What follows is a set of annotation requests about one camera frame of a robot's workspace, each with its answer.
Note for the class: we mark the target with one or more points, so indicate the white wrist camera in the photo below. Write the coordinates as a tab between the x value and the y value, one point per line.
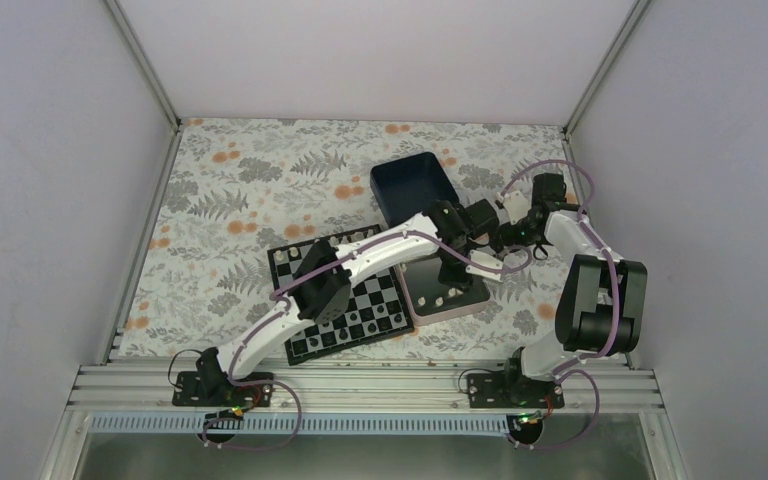
516	205
485	265

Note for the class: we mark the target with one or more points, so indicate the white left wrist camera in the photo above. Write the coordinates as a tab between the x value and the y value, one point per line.
485	265

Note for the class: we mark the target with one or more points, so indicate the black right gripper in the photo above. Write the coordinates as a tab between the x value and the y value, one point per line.
512	241

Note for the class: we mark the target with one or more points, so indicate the pink metal tin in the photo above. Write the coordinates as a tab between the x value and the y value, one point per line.
430	301

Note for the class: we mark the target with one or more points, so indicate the floral patterned table mat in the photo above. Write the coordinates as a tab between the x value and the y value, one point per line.
240	187

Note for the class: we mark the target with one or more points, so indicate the dark blue square tray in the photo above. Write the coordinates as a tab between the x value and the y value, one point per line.
407	186

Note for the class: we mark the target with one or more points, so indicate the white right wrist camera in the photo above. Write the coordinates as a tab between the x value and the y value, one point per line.
516	205

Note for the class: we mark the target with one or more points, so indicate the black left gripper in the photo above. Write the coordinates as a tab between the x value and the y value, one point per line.
450	279

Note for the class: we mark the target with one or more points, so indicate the black and white chessboard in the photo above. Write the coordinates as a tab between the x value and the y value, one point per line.
376	308

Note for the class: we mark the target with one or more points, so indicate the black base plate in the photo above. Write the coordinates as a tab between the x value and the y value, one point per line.
191	391
495	390

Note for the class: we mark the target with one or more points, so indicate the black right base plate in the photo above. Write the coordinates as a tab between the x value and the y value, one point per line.
495	390

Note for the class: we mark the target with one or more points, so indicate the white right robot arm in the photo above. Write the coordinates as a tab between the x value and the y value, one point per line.
600	310

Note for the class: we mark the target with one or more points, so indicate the aluminium front rail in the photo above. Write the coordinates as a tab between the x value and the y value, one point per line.
412	391

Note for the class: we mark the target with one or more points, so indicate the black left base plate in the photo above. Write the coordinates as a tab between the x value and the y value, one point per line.
191	391

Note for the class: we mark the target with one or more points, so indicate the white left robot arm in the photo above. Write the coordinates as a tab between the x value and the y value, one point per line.
327	276

